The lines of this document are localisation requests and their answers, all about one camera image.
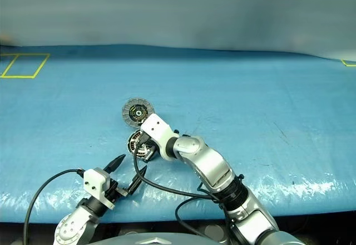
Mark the blue plastic table cover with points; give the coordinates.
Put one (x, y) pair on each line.
(250, 103)

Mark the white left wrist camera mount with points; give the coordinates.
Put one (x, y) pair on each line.
(94, 183)

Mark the round metal disc part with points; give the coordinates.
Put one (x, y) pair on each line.
(128, 111)

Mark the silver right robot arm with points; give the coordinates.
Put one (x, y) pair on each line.
(211, 164)

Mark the grey round shape under table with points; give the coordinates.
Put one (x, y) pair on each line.
(214, 231)

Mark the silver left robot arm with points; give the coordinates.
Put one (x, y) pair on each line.
(72, 228)

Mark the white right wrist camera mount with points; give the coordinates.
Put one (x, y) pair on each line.
(157, 128)

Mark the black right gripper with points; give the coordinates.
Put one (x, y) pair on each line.
(146, 154)

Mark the grey motor housing copper windings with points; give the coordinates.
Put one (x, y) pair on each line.
(133, 144)

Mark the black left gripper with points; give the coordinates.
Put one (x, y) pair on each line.
(112, 190)

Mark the silver robot torso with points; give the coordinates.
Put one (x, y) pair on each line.
(155, 240)

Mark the yellow tape rectangle outline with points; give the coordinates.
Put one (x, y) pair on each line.
(19, 76)

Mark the yellow tape corner mark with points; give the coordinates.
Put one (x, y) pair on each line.
(351, 65)

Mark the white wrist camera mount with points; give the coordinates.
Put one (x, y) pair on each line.
(157, 128)
(94, 183)

